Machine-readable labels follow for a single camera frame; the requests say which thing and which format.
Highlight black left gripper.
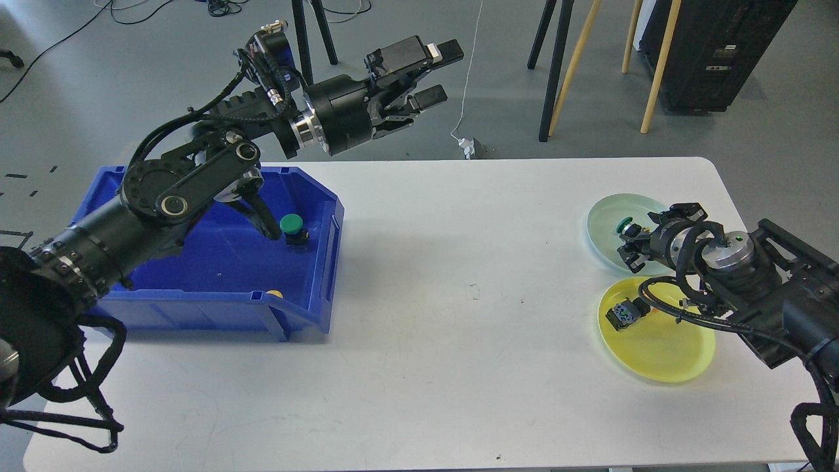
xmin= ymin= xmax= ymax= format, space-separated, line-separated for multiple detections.
xmin=292 ymin=35 xmax=464 ymax=156

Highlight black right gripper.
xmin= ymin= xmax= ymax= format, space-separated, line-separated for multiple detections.
xmin=617 ymin=203 xmax=708 ymax=274

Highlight green push button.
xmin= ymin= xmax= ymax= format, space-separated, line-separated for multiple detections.
xmin=279 ymin=213 xmax=309 ymax=251
xmin=616 ymin=217 xmax=648 ymax=241

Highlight yellow push button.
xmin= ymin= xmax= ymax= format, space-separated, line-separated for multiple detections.
xmin=605 ymin=298 xmax=652 ymax=331

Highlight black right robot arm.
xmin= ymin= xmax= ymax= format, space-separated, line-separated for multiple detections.
xmin=606 ymin=203 xmax=838 ymax=471

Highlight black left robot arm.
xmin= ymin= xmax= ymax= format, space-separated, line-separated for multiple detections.
xmin=2 ymin=21 xmax=463 ymax=454

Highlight light green plate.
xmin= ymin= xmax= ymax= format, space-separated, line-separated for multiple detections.
xmin=585 ymin=192 xmax=669 ymax=276

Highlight black tripod left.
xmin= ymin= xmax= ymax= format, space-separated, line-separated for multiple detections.
xmin=291 ymin=0 xmax=340 ymax=68

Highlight black tripod leg right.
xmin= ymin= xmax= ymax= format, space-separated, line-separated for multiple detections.
xmin=527 ymin=1 xmax=575 ymax=142

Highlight wooden stand legs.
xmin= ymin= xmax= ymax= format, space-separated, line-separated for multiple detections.
xmin=547 ymin=1 xmax=682 ymax=138

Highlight blue plastic storage bin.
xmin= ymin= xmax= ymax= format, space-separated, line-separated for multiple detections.
xmin=92 ymin=167 xmax=344 ymax=342

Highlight white cable with plug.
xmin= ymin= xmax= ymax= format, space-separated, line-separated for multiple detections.
xmin=450 ymin=0 xmax=488 ymax=160

